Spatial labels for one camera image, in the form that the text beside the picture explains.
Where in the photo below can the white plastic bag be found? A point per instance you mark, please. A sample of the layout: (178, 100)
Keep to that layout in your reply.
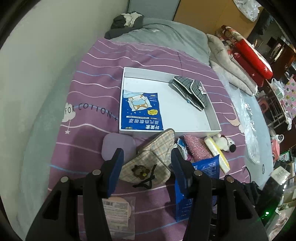
(249, 8)

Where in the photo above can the clear bagged powder puff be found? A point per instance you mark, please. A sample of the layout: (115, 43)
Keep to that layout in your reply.
(120, 216)

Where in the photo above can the beige folded quilt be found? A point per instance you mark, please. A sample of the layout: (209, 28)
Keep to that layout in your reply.
(221, 61)

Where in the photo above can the yellow white packet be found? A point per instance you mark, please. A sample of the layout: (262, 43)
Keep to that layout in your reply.
(214, 149)

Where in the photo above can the grey plaid pouch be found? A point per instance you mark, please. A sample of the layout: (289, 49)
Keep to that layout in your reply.
(191, 90)

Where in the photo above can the pink glitter pouch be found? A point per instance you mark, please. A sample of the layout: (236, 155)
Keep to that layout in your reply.
(197, 148)

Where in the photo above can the blue eye mask packet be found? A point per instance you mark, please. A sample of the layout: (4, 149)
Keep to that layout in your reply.
(140, 111)

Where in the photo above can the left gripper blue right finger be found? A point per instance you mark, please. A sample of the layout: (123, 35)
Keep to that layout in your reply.
(182, 170)

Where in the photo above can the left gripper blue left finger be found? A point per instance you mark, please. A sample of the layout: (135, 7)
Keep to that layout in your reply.
(116, 164)

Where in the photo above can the grey headboard panel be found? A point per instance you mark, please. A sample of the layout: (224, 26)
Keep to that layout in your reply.
(160, 9)

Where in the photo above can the grey blanket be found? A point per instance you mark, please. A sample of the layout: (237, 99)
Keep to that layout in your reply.
(172, 35)

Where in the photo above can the lilac soft pad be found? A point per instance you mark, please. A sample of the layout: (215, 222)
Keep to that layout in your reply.
(113, 141)

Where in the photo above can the small blue white sachet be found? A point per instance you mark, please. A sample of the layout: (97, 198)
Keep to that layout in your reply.
(181, 146)

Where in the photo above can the white plush dog toy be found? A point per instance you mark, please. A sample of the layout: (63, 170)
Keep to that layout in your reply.
(224, 143)

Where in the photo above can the red folded quilt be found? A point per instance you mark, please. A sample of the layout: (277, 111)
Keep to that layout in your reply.
(238, 48)

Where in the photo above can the dark grey clothing bundle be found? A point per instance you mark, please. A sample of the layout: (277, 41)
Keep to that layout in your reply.
(124, 23)

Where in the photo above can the white shallow cardboard box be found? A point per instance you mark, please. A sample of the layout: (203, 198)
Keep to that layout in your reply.
(176, 113)

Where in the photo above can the clear plastic wrap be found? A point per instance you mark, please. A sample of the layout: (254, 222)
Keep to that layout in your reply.
(245, 116)

